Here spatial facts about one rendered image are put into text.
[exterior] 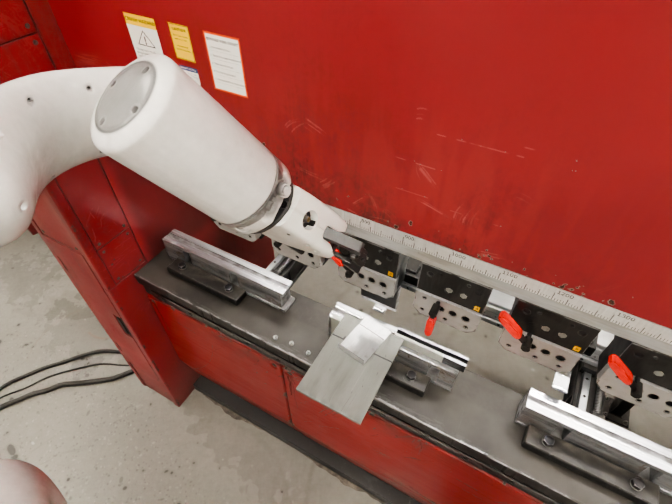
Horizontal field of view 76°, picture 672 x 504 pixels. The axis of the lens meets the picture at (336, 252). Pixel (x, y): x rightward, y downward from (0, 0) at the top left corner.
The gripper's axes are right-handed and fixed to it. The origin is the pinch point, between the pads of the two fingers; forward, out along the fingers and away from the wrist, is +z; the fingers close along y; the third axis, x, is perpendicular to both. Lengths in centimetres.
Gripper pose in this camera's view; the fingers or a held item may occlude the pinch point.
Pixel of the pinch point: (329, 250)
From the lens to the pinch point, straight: 56.8
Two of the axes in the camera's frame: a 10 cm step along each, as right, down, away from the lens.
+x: -4.0, 9.0, -1.6
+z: 4.5, 3.4, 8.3
